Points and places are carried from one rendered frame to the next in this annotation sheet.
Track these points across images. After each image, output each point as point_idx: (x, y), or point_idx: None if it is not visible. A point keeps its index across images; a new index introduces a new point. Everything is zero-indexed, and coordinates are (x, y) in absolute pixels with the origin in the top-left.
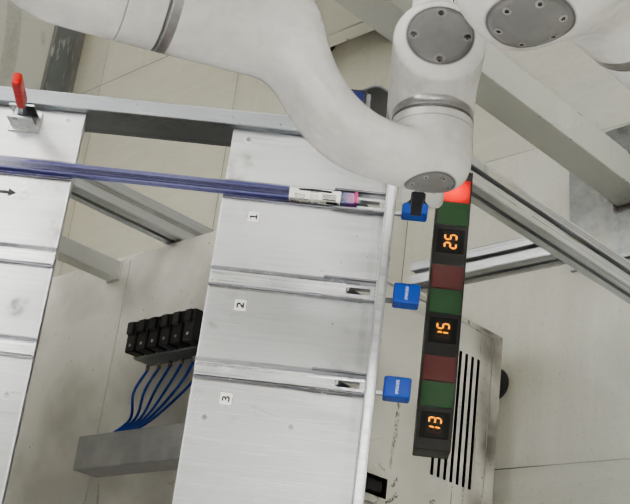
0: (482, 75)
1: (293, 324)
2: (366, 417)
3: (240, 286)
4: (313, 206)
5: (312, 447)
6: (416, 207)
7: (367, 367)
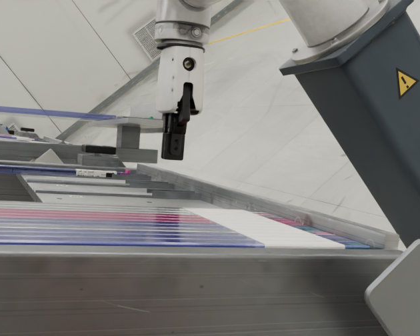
0: None
1: (115, 189)
2: (215, 184)
3: (57, 181)
4: (97, 177)
5: (177, 205)
6: (186, 109)
7: (195, 179)
